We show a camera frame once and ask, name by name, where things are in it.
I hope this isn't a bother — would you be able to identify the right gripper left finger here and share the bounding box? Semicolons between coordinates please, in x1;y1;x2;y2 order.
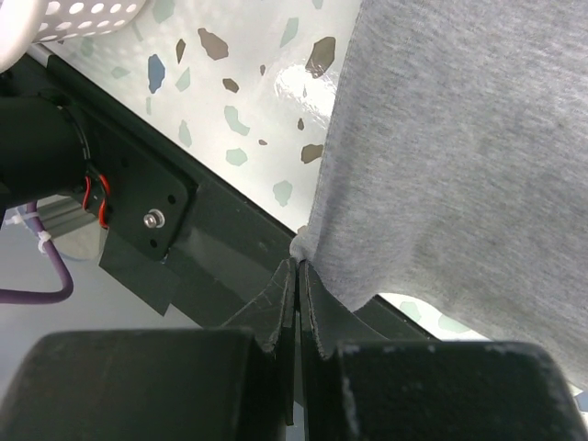
1;260;296;440

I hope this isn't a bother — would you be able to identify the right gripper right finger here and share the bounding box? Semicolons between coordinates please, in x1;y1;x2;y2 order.
298;263;587;440

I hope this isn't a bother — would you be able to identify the grey garment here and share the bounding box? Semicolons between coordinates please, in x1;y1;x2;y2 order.
290;1;587;388

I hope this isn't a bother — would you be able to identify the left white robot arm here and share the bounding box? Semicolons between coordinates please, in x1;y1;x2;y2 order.
1;73;96;213

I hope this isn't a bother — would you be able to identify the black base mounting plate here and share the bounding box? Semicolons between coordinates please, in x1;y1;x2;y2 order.
17;50;442;344

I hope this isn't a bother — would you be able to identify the white laundry basket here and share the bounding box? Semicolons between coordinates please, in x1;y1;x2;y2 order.
1;0;146;72

